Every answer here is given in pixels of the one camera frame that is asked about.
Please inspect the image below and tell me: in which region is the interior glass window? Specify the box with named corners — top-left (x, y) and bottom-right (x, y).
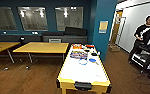
top-left (0, 6), bottom-right (18, 32)
top-left (17, 6), bottom-right (49, 32)
top-left (54, 6), bottom-right (85, 32)

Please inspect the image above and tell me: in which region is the low wooden table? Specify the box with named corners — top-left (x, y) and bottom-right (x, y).
top-left (0, 41), bottom-right (22, 65)
top-left (12, 41), bottom-right (70, 64)

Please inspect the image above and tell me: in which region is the orange game pack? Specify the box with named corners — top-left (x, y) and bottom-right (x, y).
top-left (72, 43), bottom-right (83, 50)

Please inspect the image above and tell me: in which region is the black paddle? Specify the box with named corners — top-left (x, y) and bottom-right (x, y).
top-left (84, 48), bottom-right (92, 53)
top-left (91, 52), bottom-right (99, 57)

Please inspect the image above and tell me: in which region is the red and black game piece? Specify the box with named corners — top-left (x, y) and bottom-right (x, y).
top-left (85, 44), bottom-right (96, 50)

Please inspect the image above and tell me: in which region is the white wall outlet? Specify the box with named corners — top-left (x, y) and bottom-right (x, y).
top-left (31, 31), bottom-right (39, 35)

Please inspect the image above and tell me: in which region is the wooden door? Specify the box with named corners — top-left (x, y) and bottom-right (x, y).
top-left (110, 10), bottom-right (124, 46)

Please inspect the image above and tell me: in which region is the yellow wall sign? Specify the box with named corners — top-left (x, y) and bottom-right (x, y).
top-left (98, 20), bottom-right (109, 34)

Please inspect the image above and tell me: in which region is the person in dark jacket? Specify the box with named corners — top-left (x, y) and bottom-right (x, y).
top-left (128, 14), bottom-right (150, 63)

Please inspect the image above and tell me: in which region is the black wheeled cart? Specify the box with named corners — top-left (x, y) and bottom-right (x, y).
top-left (130, 43), bottom-right (150, 74)

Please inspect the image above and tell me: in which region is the yellow gaming table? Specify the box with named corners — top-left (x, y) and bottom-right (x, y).
top-left (56, 43), bottom-right (113, 94)

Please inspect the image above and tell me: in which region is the dark grey sofa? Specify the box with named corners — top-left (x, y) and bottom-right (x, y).
top-left (41, 26), bottom-right (89, 45)
top-left (0, 33), bottom-right (44, 44)

